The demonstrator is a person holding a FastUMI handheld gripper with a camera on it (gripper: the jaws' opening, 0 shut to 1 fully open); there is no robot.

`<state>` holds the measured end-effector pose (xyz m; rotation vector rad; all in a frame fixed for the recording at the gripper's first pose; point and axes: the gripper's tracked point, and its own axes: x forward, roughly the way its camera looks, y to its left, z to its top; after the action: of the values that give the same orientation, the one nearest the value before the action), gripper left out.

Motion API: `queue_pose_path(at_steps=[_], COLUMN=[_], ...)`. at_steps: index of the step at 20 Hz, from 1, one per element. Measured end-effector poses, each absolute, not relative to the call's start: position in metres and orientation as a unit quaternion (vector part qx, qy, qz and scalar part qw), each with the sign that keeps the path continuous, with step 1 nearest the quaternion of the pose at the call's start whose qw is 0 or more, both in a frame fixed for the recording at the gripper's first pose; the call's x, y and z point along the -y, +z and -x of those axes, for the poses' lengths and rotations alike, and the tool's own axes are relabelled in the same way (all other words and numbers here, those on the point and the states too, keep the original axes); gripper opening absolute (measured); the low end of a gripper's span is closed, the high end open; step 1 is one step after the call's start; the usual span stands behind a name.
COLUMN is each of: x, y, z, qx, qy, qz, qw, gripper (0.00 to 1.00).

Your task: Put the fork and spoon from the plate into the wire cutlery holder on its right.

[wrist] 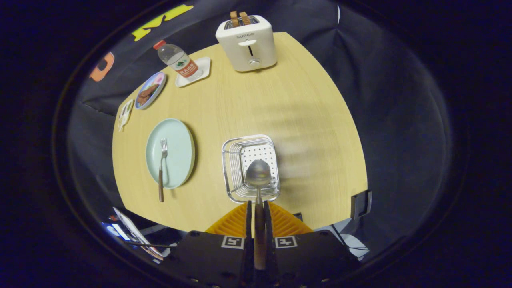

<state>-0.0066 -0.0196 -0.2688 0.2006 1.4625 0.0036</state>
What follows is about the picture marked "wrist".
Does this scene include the wooden handled metal spoon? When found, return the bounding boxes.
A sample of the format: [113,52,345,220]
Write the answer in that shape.
[245,159,272,270]

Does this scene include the white square coaster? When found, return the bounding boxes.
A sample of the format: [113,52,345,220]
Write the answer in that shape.
[175,56,212,88]

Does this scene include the small white divided sauce dish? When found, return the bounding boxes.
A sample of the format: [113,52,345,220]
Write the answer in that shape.
[118,99,134,132]

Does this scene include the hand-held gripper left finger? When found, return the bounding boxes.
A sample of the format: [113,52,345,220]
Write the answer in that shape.
[170,200,253,288]

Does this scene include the metal wire basket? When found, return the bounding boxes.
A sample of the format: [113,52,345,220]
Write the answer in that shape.
[221,135,280,204]

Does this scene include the black table clamp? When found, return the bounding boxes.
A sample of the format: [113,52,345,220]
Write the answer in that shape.
[351,190,373,220]

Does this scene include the red capped water bottle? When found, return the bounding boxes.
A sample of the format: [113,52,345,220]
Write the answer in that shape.
[153,40,204,82]

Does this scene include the white toaster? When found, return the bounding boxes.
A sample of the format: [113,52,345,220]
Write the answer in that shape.
[215,15,278,72]

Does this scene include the blue plate with food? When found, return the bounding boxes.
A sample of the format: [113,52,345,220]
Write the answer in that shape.
[135,72,167,110]

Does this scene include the wooden handled metal fork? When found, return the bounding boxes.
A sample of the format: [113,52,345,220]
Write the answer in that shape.
[158,138,168,203]

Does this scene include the light green plate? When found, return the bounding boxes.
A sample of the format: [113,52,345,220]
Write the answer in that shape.
[145,118,196,189]

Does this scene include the pile of printed papers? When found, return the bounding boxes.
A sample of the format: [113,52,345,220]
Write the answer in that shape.
[100,206,176,260]

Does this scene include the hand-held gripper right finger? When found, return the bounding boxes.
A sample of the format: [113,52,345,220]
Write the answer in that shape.
[264,200,352,288]

